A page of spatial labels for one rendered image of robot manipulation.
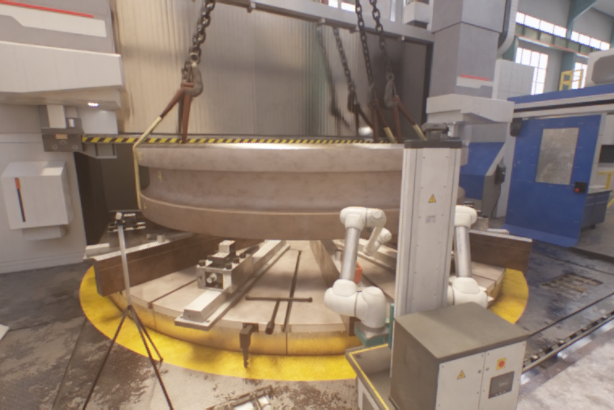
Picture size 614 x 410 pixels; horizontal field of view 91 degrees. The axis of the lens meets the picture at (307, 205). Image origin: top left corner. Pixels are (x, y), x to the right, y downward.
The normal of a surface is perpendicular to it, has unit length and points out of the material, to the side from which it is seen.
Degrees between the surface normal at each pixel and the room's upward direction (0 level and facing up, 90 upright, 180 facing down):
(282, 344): 90
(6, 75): 90
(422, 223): 90
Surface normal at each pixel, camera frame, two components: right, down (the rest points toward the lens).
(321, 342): 0.05, 0.19
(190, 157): -0.43, 0.18
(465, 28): 0.46, 0.17
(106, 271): 0.79, 0.11
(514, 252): -0.61, 0.15
